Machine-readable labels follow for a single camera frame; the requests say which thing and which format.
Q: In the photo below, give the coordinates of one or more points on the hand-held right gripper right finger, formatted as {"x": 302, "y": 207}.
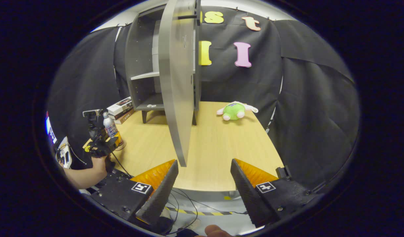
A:
{"x": 248, "y": 197}

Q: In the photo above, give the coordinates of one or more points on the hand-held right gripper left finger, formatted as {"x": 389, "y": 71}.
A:
{"x": 162, "y": 194}

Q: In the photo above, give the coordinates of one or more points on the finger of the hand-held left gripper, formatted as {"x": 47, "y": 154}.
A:
{"x": 118, "y": 138}

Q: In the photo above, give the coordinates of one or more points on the silver bottle with purple label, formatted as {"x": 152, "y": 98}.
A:
{"x": 109, "y": 126}

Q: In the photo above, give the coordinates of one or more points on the grey cabinet shelf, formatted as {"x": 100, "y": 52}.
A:
{"x": 144, "y": 75}

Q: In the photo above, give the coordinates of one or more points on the grey cabinet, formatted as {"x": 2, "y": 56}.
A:
{"x": 141, "y": 49}

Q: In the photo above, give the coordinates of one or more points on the brown book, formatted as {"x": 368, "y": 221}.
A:
{"x": 126, "y": 118}

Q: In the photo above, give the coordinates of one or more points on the dark book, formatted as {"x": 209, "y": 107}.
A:
{"x": 122, "y": 114}

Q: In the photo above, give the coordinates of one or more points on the white book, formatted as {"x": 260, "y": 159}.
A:
{"x": 119, "y": 105}

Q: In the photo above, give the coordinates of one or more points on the white device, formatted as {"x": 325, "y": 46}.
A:
{"x": 65, "y": 153}

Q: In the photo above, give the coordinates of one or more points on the black and yellow floor tape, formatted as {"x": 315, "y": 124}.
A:
{"x": 202, "y": 213}

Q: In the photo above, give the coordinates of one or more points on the green and pink plush toy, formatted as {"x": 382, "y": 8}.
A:
{"x": 233, "y": 112}

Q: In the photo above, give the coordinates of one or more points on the black backdrop cloth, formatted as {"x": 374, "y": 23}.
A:
{"x": 304, "y": 115}

